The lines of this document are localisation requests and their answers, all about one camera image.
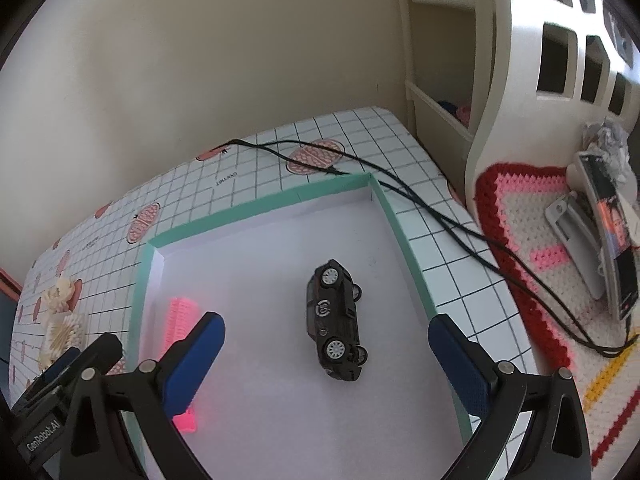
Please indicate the green-rimmed white tray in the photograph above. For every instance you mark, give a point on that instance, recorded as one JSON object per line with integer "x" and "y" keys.
{"x": 260, "y": 280}

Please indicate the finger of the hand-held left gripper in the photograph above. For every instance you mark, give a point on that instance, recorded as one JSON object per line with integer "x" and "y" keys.
{"x": 102, "y": 350}
{"x": 62, "y": 362}

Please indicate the black toy car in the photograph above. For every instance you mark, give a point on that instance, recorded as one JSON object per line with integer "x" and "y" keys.
{"x": 332, "y": 320}

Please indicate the white crumpled tissue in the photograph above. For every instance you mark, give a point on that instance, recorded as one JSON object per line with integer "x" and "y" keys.
{"x": 607, "y": 137}

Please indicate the red pink crochet blanket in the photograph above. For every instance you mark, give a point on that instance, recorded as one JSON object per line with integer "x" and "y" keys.
{"x": 530, "y": 220}

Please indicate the white shelf unit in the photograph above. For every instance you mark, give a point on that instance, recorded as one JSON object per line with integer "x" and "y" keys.
{"x": 440, "y": 115}

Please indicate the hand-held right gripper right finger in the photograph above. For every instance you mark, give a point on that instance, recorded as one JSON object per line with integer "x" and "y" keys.
{"x": 460, "y": 365}

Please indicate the cream scrunchie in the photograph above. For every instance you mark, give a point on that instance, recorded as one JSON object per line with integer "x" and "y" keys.
{"x": 60, "y": 295}

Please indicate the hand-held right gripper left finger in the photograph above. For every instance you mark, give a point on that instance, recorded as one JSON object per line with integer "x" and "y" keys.
{"x": 197, "y": 360}

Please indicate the pink item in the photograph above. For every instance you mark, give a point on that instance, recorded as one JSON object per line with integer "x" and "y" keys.
{"x": 463, "y": 115}

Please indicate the grey phone stand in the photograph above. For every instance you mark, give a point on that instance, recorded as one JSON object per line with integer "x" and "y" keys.
{"x": 575, "y": 230}

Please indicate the orange edged dark furniture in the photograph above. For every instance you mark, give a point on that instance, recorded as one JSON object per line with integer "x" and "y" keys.
{"x": 10, "y": 282}

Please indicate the smartphone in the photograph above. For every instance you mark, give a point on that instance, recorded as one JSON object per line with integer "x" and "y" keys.
{"x": 615, "y": 240}

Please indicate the blue item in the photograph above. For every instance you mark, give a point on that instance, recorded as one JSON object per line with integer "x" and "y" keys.
{"x": 446, "y": 106}

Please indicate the pink comb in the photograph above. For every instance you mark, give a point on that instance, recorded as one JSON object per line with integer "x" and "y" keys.
{"x": 182, "y": 312}

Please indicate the grid pomegranate print tablecloth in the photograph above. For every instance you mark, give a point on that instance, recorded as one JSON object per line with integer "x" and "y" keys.
{"x": 310, "y": 130}

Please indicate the pack of cotton swabs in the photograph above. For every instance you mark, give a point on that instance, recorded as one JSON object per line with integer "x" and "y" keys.
{"x": 62, "y": 334}

